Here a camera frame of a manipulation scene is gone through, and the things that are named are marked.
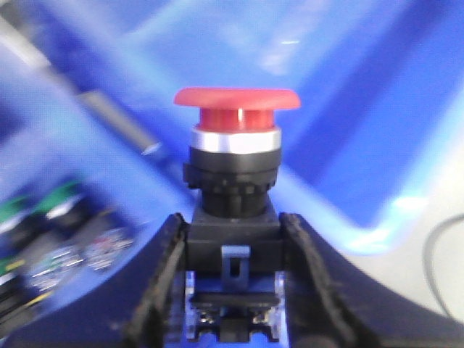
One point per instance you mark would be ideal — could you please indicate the green push button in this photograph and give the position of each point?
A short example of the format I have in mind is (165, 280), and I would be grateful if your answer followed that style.
(13, 212)
(60, 200)

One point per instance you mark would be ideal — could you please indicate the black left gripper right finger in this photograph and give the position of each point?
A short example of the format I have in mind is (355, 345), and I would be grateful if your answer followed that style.
(332, 303)

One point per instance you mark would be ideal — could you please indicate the left blue plastic crate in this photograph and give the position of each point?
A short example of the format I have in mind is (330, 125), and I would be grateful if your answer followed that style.
(48, 137)

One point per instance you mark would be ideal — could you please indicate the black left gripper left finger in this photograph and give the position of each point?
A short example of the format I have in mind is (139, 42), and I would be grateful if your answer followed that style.
(137, 304)

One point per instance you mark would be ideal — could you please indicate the red mushroom push button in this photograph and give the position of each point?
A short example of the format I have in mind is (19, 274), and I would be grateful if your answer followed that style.
(234, 282)

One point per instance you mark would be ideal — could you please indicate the right blue plastic crate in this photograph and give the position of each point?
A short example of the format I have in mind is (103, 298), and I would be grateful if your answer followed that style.
(381, 84)

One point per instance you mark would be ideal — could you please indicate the steel centre divider bar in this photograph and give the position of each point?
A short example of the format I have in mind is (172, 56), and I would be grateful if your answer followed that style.
(102, 109)

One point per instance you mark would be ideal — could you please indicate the blue plastic crate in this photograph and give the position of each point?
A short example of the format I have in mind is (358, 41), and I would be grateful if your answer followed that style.
(381, 84)
(48, 137)

